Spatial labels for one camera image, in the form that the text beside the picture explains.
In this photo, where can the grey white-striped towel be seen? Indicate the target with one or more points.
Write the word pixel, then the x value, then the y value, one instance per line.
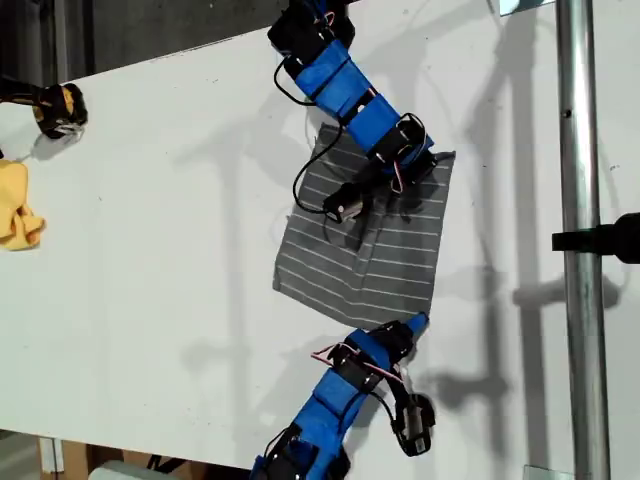
pixel 400 260

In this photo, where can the white plastic box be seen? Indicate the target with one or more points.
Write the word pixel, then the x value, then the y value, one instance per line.
pixel 117 471

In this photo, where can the brown cardboard box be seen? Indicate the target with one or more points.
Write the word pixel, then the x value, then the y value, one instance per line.
pixel 75 457

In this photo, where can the black yellow clamp tool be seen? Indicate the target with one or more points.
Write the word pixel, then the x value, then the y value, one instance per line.
pixel 55 107

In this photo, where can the yellow cloth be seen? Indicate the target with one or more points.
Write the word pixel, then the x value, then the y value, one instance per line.
pixel 15 210

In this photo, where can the black camera stalk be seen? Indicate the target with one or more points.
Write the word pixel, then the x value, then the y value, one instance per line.
pixel 375 184
pixel 397 387

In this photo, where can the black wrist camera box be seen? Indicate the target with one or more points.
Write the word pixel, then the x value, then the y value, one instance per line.
pixel 415 425
pixel 345 204

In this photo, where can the steel post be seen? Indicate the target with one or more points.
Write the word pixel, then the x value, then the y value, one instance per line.
pixel 582 150

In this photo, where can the black post clamp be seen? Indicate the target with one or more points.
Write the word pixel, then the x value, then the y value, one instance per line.
pixel 600 239

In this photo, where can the white table leg bracket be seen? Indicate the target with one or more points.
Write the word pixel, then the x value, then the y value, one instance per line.
pixel 50 455

